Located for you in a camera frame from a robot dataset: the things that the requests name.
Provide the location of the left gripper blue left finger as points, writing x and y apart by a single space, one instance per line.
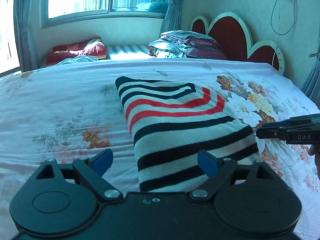
101 162

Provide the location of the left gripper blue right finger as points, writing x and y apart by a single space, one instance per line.
209 164

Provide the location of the striped knit sweater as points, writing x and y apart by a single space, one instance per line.
170 122

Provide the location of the person's right hand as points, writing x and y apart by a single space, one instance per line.
314 151

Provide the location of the floral white bed sheet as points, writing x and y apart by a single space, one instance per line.
74 110

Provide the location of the light blue cloth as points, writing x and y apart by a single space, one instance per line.
78 59

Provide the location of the striped mattress cover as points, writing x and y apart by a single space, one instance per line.
128 52

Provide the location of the red heart-shaped headboard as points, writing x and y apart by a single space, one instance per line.
235 39

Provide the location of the folded quilt stack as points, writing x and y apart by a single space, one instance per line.
186 44

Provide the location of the teal cushion on windowsill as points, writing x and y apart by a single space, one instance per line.
159 7

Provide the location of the right teal curtain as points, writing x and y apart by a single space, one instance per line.
172 19

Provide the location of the teal curtain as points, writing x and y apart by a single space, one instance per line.
23 37
172 19

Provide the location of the left teal curtain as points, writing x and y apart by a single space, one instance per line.
23 37

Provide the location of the window with grey frame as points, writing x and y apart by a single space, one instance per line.
105 0

